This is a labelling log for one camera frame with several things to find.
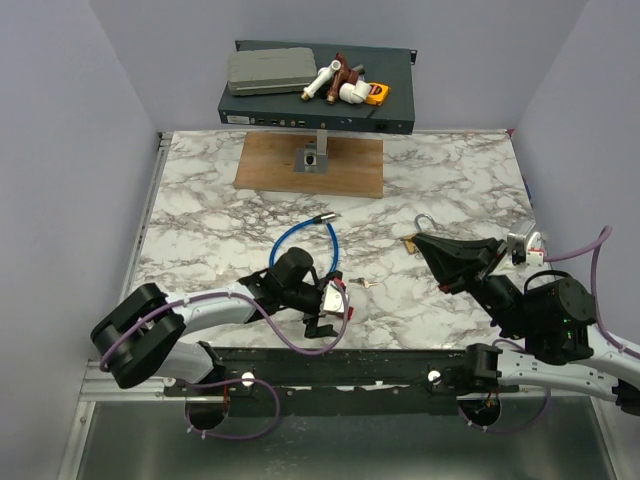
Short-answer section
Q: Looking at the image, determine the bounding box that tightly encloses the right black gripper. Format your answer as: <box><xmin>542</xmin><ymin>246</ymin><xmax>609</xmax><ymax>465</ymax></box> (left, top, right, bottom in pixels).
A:
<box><xmin>410</xmin><ymin>232</ymin><xmax>534</xmax><ymax>339</ymax></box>

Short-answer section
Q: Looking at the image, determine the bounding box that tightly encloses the brass padlock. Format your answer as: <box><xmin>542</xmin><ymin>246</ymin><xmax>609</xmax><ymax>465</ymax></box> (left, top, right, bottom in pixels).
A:
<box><xmin>400</xmin><ymin>213</ymin><xmax>442</xmax><ymax>255</ymax></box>

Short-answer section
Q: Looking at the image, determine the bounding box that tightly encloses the silver key bunch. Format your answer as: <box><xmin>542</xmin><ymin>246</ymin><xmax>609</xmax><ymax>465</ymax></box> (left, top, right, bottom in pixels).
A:
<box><xmin>349</xmin><ymin>277</ymin><xmax>376</xmax><ymax>289</ymax></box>

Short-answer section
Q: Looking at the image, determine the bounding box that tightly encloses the blue cable lock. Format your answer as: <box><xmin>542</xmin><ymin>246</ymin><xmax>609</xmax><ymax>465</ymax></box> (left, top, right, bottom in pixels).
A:
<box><xmin>268</xmin><ymin>212</ymin><xmax>340</xmax><ymax>273</ymax></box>

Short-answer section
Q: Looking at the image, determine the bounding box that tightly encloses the white elbow pipe fitting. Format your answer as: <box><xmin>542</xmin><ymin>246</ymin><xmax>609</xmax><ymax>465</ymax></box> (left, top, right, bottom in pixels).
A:
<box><xmin>339</xmin><ymin>81</ymin><xmax>371</xmax><ymax>104</ymax></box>

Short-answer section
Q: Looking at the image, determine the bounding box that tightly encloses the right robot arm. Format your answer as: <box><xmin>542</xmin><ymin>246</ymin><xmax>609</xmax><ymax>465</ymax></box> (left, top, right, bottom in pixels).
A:
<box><xmin>411</xmin><ymin>232</ymin><xmax>639</xmax><ymax>415</ymax></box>

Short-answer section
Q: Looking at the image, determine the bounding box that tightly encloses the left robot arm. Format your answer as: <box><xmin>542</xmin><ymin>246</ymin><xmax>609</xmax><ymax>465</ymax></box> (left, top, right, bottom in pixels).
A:
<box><xmin>90</xmin><ymin>247</ymin><xmax>352</xmax><ymax>395</ymax></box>

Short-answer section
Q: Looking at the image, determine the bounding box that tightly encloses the wooden board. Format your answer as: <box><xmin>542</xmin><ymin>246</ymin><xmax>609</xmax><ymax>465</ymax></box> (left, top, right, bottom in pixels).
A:
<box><xmin>234</xmin><ymin>132</ymin><xmax>384</xmax><ymax>199</ymax></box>

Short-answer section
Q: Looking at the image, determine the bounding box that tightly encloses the yellow tape measure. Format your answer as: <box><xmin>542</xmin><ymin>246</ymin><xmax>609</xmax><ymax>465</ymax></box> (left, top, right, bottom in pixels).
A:
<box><xmin>365</xmin><ymin>82</ymin><xmax>391</xmax><ymax>106</ymax></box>

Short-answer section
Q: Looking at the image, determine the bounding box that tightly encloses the dark teal rack device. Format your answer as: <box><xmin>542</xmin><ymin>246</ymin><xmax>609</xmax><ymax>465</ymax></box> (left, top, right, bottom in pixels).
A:
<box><xmin>218</xmin><ymin>40</ymin><xmax>415</xmax><ymax>135</ymax></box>

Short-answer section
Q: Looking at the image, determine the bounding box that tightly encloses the white straight pipe fitting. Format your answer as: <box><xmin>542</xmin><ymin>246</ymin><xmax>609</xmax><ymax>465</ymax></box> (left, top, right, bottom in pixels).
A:
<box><xmin>301</xmin><ymin>60</ymin><xmax>342</xmax><ymax>101</ymax></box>

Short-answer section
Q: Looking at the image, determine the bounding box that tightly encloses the grey plastic case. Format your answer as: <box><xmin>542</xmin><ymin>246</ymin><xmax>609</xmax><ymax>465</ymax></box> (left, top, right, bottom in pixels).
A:
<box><xmin>227</xmin><ymin>47</ymin><xmax>318</xmax><ymax>96</ymax></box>

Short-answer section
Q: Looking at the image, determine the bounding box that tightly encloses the brown pipe fitting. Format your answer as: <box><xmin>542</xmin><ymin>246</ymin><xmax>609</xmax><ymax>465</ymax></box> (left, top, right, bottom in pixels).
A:
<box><xmin>326</xmin><ymin>53</ymin><xmax>360</xmax><ymax>105</ymax></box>

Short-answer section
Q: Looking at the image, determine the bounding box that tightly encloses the dark grey pipe piece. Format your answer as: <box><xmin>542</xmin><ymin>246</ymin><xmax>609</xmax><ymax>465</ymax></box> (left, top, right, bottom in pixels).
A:
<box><xmin>350</xmin><ymin>64</ymin><xmax>366</xmax><ymax>76</ymax></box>

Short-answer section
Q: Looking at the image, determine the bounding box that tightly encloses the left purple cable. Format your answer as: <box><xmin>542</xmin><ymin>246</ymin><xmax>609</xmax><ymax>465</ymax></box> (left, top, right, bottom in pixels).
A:
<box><xmin>99</xmin><ymin>292</ymin><xmax>351</xmax><ymax>441</ymax></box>

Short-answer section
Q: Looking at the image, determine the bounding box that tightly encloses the purple cable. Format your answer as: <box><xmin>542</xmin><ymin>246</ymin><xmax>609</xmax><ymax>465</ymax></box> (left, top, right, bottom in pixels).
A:
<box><xmin>99</xmin><ymin>292</ymin><xmax>351</xmax><ymax>441</ymax></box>
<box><xmin>459</xmin><ymin>224</ymin><xmax>640</xmax><ymax>435</ymax></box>

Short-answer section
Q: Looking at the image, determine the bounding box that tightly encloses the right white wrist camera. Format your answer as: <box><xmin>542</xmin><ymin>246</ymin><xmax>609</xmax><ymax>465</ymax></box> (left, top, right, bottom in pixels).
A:
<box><xmin>507</xmin><ymin>219</ymin><xmax>545</xmax><ymax>267</ymax></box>

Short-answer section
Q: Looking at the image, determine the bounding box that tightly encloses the black mounting rail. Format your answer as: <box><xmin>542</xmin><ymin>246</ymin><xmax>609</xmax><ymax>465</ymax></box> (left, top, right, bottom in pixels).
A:
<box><xmin>164</xmin><ymin>344</ymin><xmax>501</xmax><ymax>422</ymax></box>

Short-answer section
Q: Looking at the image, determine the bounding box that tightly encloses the metal stand post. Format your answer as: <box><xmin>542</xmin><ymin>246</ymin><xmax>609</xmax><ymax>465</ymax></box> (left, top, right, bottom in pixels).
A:
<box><xmin>294</xmin><ymin>130</ymin><xmax>329</xmax><ymax>174</ymax></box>

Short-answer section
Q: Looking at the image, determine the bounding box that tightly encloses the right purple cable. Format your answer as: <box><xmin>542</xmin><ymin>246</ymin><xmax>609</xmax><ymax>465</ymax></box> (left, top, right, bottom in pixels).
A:
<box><xmin>459</xmin><ymin>224</ymin><xmax>640</xmax><ymax>435</ymax></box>

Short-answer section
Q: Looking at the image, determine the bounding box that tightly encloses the aluminium frame profile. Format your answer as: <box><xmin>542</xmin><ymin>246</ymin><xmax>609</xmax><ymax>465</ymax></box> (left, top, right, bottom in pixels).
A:
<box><xmin>79</xmin><ymin>357</ymin><xmax>611</xmax><ymax>401</ymax></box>

